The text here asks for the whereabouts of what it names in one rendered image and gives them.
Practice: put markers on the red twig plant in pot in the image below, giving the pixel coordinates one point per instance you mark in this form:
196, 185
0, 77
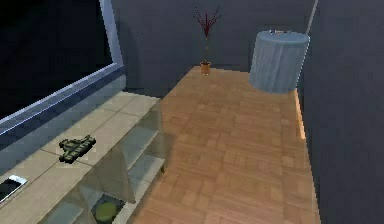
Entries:
206, 40

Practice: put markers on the pale beige television stand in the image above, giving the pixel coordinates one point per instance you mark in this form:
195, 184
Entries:
110, 140

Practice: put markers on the black phone with white edge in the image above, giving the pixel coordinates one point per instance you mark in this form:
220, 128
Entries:
9, 187

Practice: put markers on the dark green camouflage toy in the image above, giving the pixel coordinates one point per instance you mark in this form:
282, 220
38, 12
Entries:
75, 148

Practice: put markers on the pale blue floor lamp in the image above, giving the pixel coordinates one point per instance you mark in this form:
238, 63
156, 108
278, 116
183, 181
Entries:
278, 61

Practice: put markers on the green round bowl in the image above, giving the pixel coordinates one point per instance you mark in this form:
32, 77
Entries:
106, 212

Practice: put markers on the large black television set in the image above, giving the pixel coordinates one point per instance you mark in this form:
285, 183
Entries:
50, 50

